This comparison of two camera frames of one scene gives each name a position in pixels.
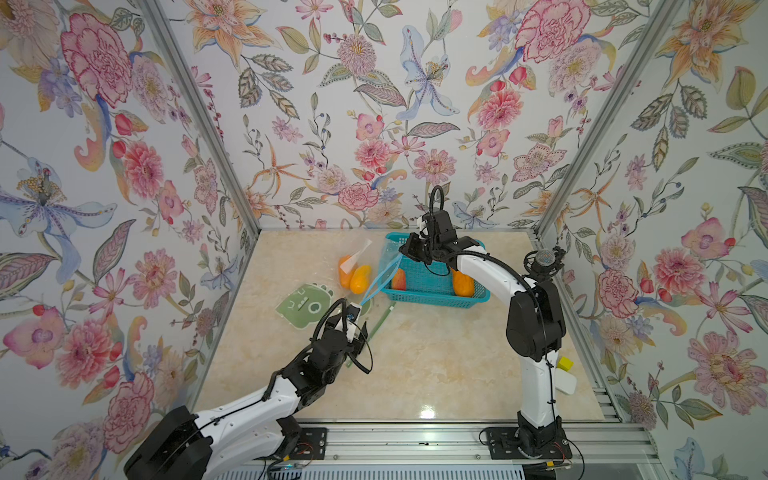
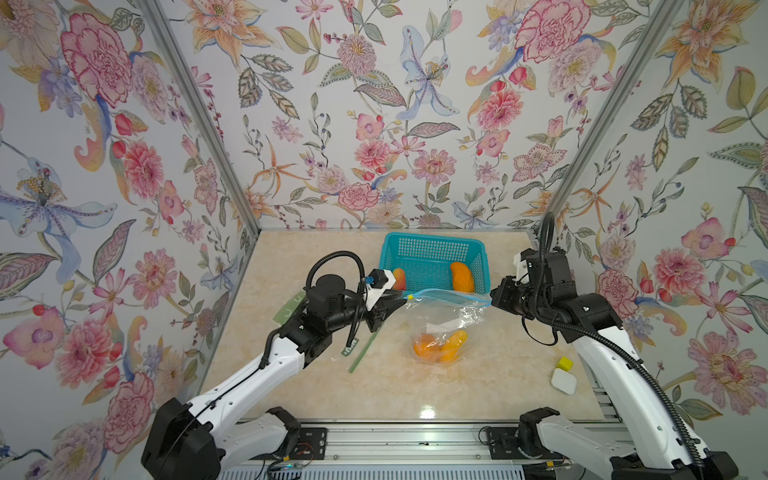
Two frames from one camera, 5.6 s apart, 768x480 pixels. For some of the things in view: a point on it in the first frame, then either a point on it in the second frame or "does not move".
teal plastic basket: x=428 y=284 does not move
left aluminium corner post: x=156 y=14 does not move
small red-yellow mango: x=399 y=280 does not move
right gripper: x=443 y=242 to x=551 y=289
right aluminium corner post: x=610 y=112 does not move
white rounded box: x=565 y=381 does not move
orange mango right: x=464 y=285 does not move
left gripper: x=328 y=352 to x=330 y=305
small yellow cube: x=565 y=363 does not move
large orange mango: x=345 y=278 to x=428 y=348
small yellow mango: x=360 y=279 to x=450 y=348
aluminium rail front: x=462 y=446 does not move
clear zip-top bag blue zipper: x=365 y=270 to x=441 y=321
